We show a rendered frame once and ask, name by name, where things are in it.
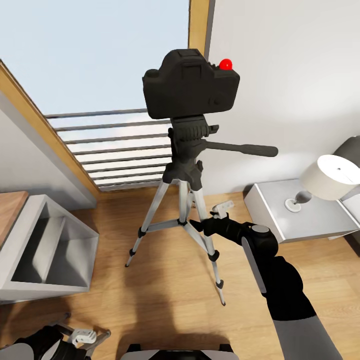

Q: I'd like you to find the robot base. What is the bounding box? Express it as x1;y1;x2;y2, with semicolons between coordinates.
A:
120;344;240;360

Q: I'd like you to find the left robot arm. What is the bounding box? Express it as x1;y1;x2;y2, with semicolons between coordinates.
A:
0;325;97;360

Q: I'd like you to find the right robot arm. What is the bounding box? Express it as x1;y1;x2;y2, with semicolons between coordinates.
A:
189;200;344;360

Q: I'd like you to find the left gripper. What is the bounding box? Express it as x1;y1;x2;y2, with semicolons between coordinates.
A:
62;341;92;360

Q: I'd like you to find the camera tripod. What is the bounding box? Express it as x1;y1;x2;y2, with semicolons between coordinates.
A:
126;114;279;306

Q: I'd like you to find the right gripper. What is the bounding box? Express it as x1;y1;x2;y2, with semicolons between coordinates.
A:
189;211;234;239

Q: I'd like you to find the digital camera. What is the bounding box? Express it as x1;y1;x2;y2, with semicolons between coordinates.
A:
142;48;240;120

